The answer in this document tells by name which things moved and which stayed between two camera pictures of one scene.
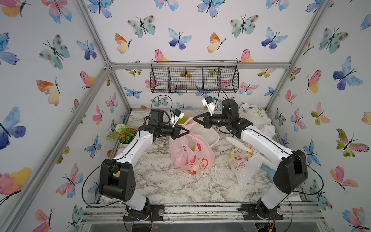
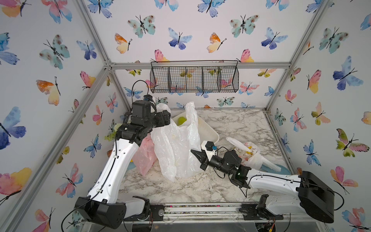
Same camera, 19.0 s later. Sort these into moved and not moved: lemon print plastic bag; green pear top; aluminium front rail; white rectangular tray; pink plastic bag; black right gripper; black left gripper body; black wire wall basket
Moved: pink plastic bag; lemon print plastic bag; black left gripper body; black right gripper
Not moved: green pear top; white rectangular tray; aluminium front rail; black wire wall basket
